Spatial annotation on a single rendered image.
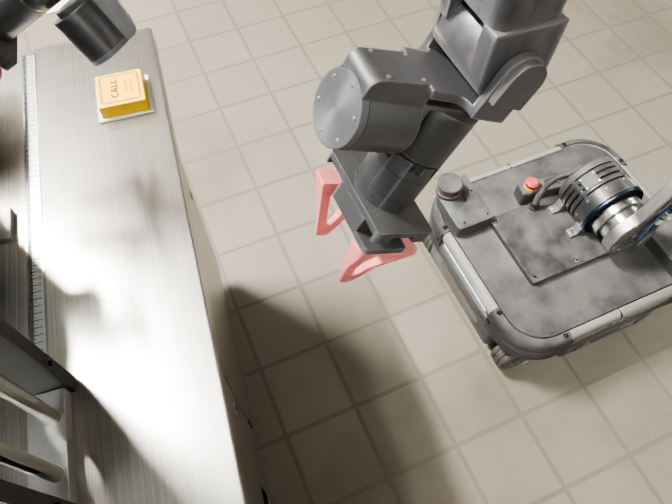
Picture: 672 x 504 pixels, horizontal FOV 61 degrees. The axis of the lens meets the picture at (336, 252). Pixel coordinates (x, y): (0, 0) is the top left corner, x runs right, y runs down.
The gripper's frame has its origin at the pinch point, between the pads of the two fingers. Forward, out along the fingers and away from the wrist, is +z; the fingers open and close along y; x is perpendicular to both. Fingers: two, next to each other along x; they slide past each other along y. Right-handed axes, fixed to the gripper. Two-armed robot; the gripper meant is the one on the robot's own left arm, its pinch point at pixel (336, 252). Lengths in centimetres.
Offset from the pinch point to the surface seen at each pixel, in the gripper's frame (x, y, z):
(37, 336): -22.3, -11.5, 29.5
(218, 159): 54, -107, 90
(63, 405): -21.5, -0.8, 26.5
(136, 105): -5.8, -42.4, 18.3
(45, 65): -15, -59, 25
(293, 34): 95, -158, 66
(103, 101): -9.9, -44.2, 19.7
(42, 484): -24.4, 6.4, 28.1
